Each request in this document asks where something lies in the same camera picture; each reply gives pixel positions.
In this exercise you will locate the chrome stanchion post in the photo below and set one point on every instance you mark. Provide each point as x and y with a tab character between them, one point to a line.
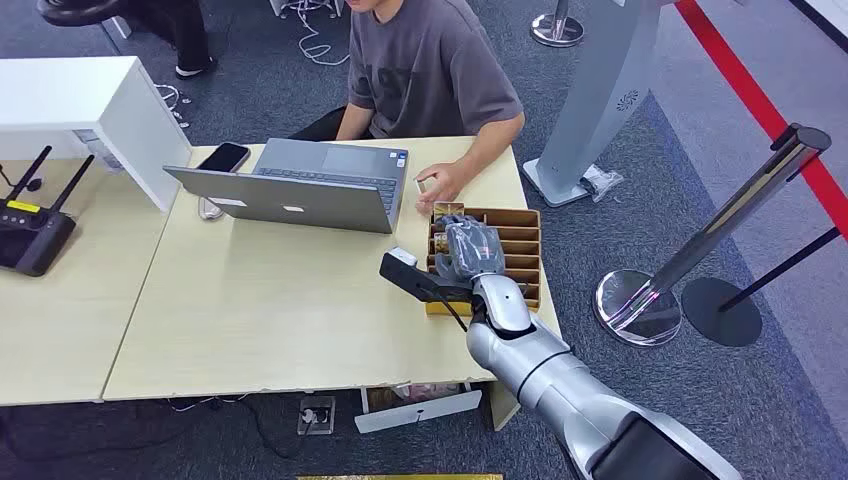
702	245

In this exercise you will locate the black chair part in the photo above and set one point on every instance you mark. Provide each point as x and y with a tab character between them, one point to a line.
76	10

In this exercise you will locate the person in black trousers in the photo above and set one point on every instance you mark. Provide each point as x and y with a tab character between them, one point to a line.
179	33

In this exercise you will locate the small pale card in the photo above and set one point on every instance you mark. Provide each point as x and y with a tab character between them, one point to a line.
420	186

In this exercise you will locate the person's right forearm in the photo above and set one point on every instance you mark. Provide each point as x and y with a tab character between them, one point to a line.
351	122

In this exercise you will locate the person's left forearm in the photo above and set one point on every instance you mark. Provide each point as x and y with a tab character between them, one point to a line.
487	149

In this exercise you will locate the clear plastic bag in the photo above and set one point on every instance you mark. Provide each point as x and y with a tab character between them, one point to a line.
601	181

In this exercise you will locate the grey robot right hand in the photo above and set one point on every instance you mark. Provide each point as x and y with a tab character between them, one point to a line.
474	248

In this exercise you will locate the grey open laptop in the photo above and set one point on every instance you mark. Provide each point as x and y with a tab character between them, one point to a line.
318	189

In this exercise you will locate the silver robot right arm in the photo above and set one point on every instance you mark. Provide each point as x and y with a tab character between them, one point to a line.
563	384

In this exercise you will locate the white cabinet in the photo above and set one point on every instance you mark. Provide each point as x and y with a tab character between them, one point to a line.
99	112

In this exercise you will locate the black smartphone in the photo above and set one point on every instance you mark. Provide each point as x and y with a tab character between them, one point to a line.
224	158

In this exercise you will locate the person's left hand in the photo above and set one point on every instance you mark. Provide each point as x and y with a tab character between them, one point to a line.
442	185

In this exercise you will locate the floor power socket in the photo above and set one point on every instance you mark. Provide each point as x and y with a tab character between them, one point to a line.
316	415

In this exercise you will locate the brown divided card box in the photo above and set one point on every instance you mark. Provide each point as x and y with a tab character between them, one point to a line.
520	248

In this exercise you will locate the chrome stanchion base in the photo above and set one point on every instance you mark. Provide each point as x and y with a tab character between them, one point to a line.
556	28

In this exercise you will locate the black router with antennas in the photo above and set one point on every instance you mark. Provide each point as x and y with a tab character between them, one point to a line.
30	228

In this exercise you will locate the grey kiosk stand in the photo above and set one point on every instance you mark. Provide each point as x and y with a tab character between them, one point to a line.
596	99

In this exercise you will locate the black stanchion post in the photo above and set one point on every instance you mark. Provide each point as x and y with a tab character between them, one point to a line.
729	308

